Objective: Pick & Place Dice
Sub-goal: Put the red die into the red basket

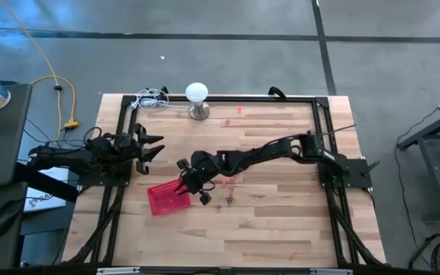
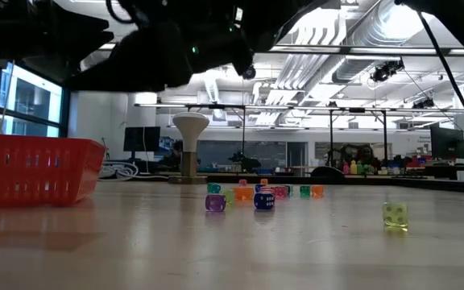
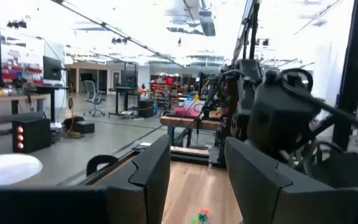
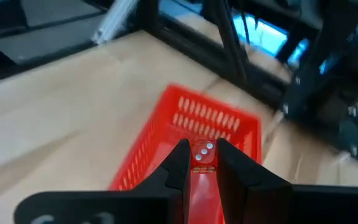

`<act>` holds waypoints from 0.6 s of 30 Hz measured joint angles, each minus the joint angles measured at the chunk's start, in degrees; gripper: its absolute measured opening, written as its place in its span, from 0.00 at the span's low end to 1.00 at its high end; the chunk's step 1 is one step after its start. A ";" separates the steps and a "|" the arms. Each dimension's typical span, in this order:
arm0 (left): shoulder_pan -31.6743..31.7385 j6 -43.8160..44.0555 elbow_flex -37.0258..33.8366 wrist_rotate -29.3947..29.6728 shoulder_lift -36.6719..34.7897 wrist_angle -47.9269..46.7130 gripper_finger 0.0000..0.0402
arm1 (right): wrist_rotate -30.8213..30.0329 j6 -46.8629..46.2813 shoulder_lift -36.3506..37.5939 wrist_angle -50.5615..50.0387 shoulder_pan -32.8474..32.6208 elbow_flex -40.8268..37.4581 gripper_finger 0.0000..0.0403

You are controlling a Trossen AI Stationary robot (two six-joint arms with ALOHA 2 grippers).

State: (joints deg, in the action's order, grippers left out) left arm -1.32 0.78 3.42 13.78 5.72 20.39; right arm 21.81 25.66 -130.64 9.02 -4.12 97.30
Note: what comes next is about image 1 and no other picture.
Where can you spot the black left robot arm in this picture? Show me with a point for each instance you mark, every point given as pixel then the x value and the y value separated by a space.
pixel 71 156

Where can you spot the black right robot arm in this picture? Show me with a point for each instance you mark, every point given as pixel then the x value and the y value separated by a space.
pixel 258 153

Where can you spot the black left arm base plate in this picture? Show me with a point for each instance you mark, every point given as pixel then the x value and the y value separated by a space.
pixel 101 181

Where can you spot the silver metal bracket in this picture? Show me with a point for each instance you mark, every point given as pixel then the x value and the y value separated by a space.
pixel 330 271
pixel 117 270

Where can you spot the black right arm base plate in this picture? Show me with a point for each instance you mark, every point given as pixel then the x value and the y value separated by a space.
pixel 353 172

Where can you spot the black aluminium table frame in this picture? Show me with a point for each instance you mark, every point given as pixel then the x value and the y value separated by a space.
pixel 243 99

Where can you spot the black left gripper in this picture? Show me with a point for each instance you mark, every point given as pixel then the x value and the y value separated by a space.
pixel 140 151

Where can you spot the white mushroom table lamp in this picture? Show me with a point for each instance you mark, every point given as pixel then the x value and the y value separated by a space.
pixel 196 91

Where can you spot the red plastic mesh basket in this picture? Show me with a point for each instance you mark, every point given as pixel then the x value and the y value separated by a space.
pixel 166 201

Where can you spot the blue translucent die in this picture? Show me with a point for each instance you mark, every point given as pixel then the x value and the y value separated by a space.
pixel 229 198

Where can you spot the black side table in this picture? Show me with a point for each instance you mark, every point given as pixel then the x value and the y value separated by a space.
pixel 434 128

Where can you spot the black computer mouse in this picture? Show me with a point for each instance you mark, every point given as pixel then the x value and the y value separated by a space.
pixel 6 215

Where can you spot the white cardboard box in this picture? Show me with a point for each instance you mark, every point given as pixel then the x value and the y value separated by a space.
pixel 48 198

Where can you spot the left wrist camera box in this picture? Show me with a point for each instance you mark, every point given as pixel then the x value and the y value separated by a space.
pixel 122 139

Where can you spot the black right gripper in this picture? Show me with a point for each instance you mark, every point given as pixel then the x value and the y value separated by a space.
pixel 197 181

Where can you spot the black base lever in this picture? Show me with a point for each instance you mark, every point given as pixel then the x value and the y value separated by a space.
pixel 371 167

